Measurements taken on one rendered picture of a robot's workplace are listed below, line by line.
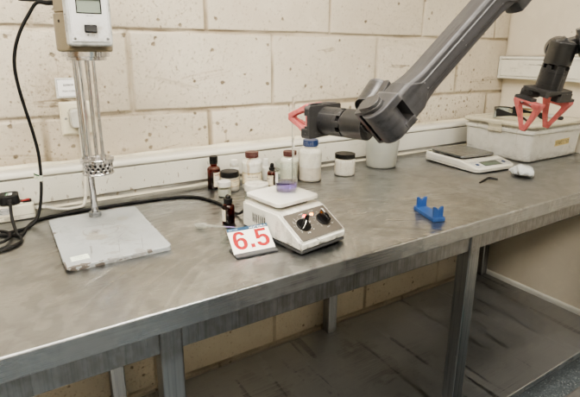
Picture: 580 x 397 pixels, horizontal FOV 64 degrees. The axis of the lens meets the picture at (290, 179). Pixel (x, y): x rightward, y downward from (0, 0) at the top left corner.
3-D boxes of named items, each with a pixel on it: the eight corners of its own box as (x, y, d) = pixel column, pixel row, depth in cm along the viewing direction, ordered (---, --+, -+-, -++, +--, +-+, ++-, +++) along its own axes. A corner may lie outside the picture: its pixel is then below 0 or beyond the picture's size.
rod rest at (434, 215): (445, 221, 112) (446, 207, 111) (432, 222, 111) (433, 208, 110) (425, 208, 121) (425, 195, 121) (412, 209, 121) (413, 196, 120)
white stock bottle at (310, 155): (322, 182, 145) (324, 141, 141) (299, 182, 144) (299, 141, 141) (319, 176, 152) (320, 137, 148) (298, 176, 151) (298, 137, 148)
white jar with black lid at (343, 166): (358, 174, 154) (359, 153, 153) (344, 178, 150) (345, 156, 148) (343, 170, 159) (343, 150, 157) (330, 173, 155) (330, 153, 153)
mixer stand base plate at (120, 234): (173, 249, 95) (172, 244, 95) (66, 273, 85) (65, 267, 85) (135, 209, 120) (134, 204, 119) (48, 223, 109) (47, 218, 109)
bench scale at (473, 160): (476, 175, 155) (477, 161, 154) (422, 160, 177) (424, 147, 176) (515, 169, 163) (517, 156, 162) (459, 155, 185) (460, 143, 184)
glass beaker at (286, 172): (287, 198, 102) (287, 161, 100) (269, 192, 105) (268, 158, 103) (304, 192, 106) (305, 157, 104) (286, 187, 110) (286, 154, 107)
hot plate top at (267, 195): (319, 198, 104) (319, 193, 103) (278, 209, 96) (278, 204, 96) (285, 185, 112) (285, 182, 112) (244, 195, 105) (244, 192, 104)
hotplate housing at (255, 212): (345, 240, 100) (347, 204, 98) (300, 257, 92) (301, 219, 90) (280, 213, 117) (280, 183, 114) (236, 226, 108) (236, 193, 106)
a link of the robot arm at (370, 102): (373, 107, 79) (400, 141, 83) (402, 60, 84) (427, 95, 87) (329, 116, 89) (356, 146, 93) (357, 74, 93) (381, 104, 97)
